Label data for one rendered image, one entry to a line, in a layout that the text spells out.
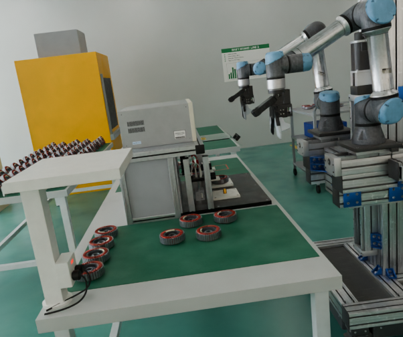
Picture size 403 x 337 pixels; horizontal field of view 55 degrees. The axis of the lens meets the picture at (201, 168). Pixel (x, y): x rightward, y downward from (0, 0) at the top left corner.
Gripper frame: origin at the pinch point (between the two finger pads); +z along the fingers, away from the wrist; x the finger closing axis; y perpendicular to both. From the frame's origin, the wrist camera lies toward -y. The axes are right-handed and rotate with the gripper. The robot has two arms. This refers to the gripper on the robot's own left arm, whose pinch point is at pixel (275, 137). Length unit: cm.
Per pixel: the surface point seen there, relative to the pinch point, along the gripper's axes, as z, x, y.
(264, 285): 40, -49, -18
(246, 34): -95, 584, 89
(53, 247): 20, -43, -86
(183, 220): 37, 11, -45
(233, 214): 36.7, 11.0, -20.6
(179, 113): -12, 40, -40
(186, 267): 40, -30, -44
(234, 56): -59, 583, 63
